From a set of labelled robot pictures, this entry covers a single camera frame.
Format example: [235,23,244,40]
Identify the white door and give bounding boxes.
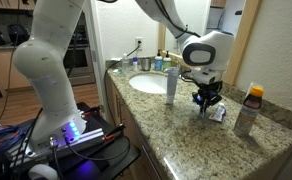
[83,0,108,109]

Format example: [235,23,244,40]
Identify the spray can with orange cap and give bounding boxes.
[233,85,265,138]

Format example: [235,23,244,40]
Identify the wood framed mirror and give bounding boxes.
[157,0,264,86]

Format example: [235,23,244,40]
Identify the silver cabinet handle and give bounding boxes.
[114,94,124,117]

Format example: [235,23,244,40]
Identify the blue label soap pump bottle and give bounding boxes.
[154,49,164,72]

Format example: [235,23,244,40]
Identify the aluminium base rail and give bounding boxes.
[5,128,107,162]

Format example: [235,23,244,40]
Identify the black base cable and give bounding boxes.
[64,134,132,163]

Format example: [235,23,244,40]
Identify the small white toothpaste tube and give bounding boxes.
[209,103,227,123]

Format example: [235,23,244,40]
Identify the stainless steel oven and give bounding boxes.
[63,13,96,87]

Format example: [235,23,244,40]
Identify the silver metal cup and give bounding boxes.
[141,57,152,72]

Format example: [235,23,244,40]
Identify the black robot cart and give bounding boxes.
[0,101,141,180]

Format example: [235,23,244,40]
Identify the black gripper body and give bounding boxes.
[191,79,224,101]

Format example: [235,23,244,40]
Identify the blue and red cable bundle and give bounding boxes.
[0,124,24,156]

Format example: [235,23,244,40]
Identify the wooden vanity cabinet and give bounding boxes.
[104,73,292,180]

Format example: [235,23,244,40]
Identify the clear bottle with white cap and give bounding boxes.
[121,53,130,74]

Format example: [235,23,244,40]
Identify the orange black clamp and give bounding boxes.
[81,105,102,117]
[103,123,127,141]

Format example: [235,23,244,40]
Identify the white wall outlet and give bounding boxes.
[134,36,144,51]

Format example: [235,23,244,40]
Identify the chrome sink faucet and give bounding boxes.
[163,65,174,75]

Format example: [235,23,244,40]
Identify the white round object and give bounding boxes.
[27,163,59,180]

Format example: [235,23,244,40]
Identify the green label soap pump bottle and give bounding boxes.
[162,50,172,72]

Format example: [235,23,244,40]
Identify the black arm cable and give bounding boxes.
[154,0,202,39]

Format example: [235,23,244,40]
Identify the black kitchen appliance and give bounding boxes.
[6,23,31,46]

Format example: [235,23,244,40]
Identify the white oval sink basin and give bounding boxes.
[129,73,169,95]

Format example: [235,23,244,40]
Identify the black power cable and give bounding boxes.
[103,41,142,116]

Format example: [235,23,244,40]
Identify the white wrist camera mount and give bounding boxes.
[194,68,224,85]

